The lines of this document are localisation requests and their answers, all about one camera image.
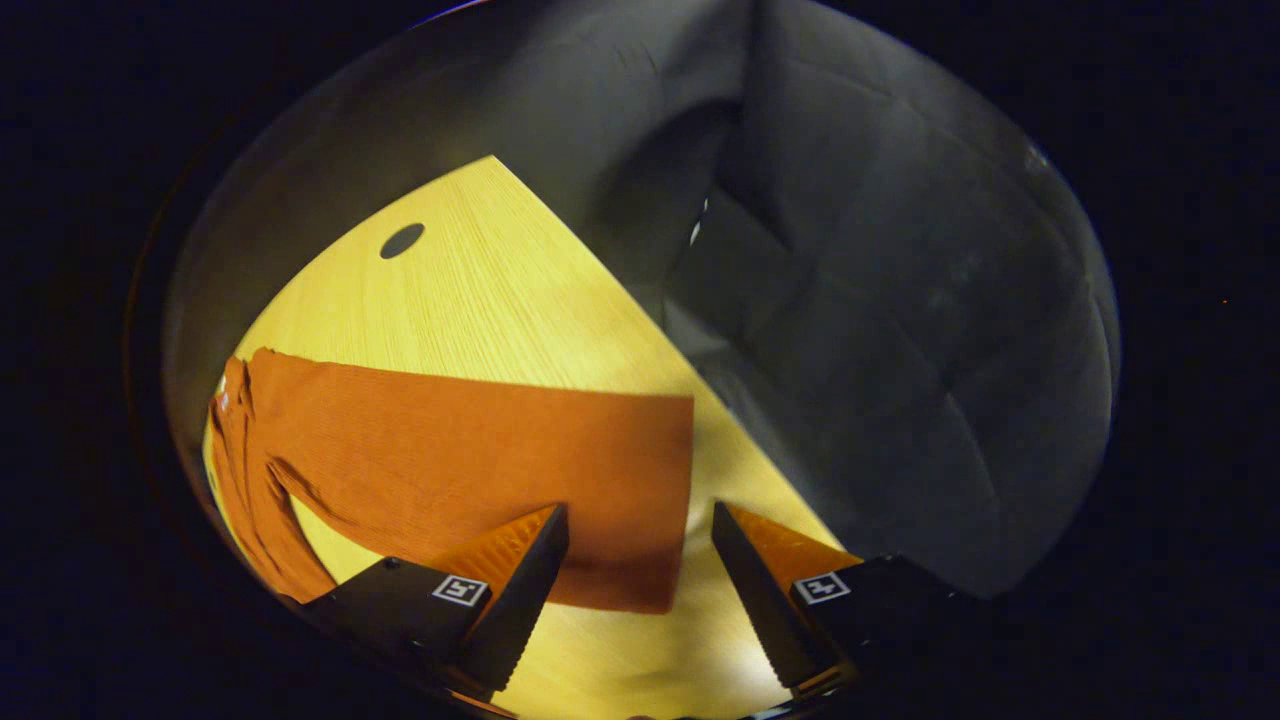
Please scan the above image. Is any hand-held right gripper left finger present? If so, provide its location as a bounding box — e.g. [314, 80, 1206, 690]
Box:
[300, 503, 571, 701]

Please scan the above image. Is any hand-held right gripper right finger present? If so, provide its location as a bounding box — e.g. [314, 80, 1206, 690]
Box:
[711, 501, 986, 701]

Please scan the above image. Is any orange button-up shirt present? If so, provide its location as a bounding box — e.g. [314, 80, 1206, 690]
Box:
[207, 347, 696, 615]

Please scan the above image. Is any black backdrop cloth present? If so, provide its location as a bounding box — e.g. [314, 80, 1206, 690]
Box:
[165, 0, 1121, 601]

